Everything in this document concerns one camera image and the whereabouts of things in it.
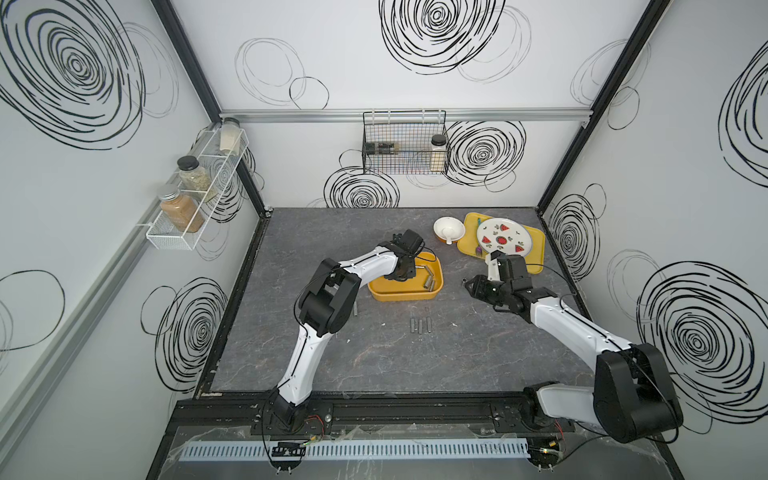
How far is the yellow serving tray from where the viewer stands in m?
1.07

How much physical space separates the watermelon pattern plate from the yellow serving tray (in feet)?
0.05

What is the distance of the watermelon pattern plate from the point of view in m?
1.10
